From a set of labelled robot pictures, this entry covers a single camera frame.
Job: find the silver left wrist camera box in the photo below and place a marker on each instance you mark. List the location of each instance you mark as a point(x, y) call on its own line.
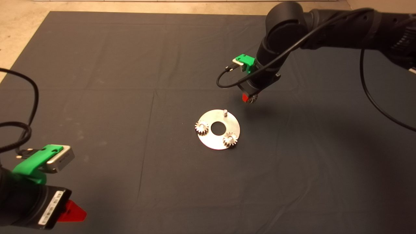
point(61, 159)

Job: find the green right camera mount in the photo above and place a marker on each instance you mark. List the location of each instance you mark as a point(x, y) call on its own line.
point(247, 61)

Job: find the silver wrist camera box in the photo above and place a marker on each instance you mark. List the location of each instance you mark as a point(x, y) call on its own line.
point(238, 62)
point(61, 159)

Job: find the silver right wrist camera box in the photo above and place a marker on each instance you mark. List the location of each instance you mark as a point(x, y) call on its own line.
point(238, 62)

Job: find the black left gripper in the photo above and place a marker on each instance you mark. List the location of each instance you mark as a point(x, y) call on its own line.
point(53, 206)

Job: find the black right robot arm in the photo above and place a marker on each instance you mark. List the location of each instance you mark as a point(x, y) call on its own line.
point(292, 26)

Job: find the round metal carrier plate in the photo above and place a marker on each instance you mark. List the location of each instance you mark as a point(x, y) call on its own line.
point(214, 141)

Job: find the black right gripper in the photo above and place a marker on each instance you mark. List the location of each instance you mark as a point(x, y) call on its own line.
point(258, 85)

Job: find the steel planetary gear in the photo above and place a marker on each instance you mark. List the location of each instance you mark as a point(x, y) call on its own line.
point(202, 128)
point(252, 99)
point(230, 140)

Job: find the dark table cloth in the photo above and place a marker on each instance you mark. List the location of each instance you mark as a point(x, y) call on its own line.
point(130, 65)

